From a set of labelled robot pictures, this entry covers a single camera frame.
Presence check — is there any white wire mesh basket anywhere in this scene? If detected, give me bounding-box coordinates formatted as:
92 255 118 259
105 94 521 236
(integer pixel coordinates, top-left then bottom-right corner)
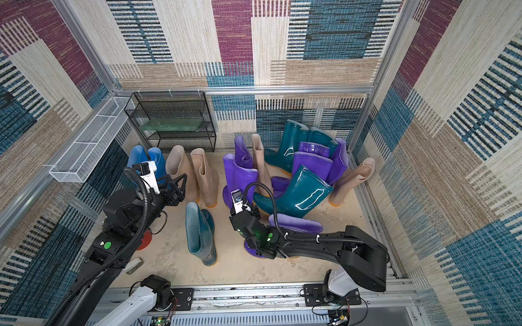
49 96 129 183

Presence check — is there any beige rain boot right wall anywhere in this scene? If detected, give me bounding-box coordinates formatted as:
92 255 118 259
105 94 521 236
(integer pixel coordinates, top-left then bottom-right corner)
328 158 376 207

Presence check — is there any green tray on rack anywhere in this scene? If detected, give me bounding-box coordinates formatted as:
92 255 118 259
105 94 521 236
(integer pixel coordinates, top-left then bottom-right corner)
139 118 204 132

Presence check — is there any teal rain boot back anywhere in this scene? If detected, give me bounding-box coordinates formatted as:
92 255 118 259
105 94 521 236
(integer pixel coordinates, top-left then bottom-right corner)
265 120 309 173

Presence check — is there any beige rain boot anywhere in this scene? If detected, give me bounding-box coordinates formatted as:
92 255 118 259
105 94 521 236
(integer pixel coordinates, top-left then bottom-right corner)
166 145 200 202
251 133 273 192
190 148 219 208

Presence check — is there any purple rain boot front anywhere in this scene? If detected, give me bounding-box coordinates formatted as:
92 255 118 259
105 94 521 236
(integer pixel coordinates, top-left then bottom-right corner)
243 214 324 259

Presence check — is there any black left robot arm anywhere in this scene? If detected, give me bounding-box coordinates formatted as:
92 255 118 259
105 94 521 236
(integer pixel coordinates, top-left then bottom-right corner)
47 163 188 325

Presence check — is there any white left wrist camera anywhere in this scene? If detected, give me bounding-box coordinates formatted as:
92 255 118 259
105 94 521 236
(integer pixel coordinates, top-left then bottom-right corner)
132 161 160 195

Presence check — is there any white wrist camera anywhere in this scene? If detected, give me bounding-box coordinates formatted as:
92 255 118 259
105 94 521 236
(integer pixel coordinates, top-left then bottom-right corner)
231 189 249 215
132 161 160 195

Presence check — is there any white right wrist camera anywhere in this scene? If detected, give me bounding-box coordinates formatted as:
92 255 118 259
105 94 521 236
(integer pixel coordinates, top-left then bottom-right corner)
231 189 249 215

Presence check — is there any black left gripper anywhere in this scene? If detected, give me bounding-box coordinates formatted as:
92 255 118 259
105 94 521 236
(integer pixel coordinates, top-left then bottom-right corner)
129 173 186 239

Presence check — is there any red pen holder cup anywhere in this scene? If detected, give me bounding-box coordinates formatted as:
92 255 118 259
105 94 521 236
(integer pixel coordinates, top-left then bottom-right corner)
137 229 153 251

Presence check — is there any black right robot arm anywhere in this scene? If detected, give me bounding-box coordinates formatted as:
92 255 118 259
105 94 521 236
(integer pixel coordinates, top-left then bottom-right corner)
229 189 388 292

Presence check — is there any black wire mesh shelf rack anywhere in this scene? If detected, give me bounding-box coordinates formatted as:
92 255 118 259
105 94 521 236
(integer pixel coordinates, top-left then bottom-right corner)
125 91 217 153

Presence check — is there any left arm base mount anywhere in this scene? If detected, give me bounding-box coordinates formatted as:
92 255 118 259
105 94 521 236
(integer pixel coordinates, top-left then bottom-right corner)
137 274 194 312

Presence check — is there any white stapler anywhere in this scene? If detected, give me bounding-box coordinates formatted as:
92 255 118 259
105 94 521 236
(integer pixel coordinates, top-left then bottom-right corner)
122 258 144 274

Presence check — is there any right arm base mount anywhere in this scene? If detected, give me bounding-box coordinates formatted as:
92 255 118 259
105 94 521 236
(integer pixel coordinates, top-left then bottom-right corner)
300 268 362 307

